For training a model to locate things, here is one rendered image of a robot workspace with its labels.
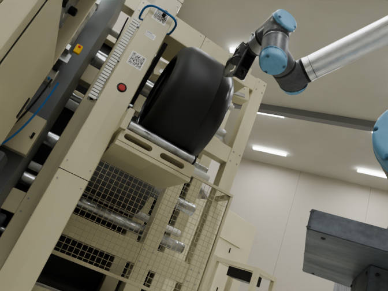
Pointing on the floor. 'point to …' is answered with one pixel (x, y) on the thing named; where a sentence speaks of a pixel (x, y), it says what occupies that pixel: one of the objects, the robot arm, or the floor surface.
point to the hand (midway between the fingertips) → (226, 75)
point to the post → (82, 159)
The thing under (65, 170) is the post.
